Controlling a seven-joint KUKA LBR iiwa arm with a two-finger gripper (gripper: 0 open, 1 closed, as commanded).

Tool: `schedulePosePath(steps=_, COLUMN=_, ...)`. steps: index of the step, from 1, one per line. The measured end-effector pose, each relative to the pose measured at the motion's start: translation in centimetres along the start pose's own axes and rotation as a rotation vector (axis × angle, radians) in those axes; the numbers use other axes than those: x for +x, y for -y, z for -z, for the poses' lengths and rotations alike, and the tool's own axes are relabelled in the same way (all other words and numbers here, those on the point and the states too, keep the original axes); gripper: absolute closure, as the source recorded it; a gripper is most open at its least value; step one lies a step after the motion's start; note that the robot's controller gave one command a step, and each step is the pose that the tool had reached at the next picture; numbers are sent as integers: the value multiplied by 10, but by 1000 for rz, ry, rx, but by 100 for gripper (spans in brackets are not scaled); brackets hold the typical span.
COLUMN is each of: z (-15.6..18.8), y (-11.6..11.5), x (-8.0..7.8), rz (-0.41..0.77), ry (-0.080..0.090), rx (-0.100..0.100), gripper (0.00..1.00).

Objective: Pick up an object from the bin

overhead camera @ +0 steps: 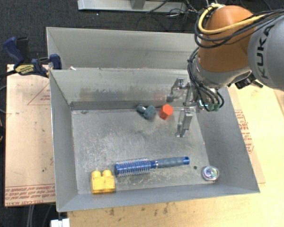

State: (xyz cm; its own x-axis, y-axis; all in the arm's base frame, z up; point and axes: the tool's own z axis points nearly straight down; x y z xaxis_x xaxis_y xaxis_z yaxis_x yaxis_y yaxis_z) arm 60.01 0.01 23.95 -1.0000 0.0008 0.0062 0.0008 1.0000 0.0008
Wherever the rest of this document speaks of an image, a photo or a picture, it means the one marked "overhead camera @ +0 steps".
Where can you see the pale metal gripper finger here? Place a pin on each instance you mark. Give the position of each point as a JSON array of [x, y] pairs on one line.
[[178, 85], [186, 120]]

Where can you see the orange hexagonal block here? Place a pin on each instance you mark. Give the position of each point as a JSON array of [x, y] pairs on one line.
[[165, 112]]

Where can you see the dark teal knobbed toy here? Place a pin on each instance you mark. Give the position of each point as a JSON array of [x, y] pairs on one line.
[[148, 112]]

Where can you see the shiny round metal disc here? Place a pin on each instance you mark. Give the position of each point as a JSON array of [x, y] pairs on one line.
[[210, 173]]

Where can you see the grey metal bin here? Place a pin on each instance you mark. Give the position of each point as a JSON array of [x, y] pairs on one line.
[[123, 141]]

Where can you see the blue round hairbrush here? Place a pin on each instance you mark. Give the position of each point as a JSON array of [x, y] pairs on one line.
[[137, 167]]

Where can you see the yellow toy brick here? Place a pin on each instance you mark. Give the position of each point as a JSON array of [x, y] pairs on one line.
[[103, 182]]

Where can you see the brown cardboard board, red print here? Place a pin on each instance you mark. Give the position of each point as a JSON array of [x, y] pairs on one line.
[[28, 136]]

